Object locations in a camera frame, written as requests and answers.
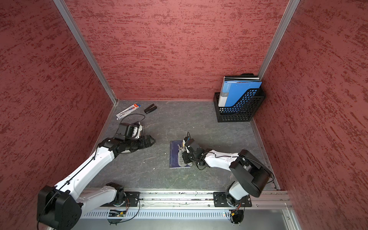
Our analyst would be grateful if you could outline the blue book Tang poems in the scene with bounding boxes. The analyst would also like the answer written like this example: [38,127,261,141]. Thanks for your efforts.
[169,140,190,169]

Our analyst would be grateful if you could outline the white red pen package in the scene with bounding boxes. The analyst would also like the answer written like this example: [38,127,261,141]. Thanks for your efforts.
[116,103,141,120]

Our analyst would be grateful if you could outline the black mesh file holder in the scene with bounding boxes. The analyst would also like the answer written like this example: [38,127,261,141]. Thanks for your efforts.
[213,88,265,123]

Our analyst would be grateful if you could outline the blue folder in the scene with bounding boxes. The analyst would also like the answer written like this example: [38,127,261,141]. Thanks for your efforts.
[218,80,262,107]

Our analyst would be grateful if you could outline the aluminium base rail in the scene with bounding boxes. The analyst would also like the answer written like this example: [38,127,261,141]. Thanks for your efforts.
[47,189,302,230]

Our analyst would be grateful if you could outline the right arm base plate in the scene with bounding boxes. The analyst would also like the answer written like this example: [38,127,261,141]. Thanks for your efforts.
[213,192,252,208]

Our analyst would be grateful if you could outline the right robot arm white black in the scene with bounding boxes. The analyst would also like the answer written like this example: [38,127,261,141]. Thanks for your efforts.
[181,136,274,207]

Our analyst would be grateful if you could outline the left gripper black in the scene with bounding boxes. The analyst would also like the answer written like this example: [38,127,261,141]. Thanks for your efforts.
[125,135,156,151]

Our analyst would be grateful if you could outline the grey knitted cloth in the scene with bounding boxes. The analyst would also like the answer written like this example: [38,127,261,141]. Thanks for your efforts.
[178,145,187,168]

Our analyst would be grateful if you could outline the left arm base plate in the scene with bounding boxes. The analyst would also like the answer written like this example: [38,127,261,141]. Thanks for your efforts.
[102,191,140,208]

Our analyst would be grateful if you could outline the dark folders behind blue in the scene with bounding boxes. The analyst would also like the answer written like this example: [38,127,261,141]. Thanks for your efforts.
[224,73,260,82]

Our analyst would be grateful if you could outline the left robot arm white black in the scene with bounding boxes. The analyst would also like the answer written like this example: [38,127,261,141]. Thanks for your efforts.
[36,122,156,230]

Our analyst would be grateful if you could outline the black stapler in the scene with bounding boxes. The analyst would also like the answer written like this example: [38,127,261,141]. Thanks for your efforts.
[144,103,157,114]

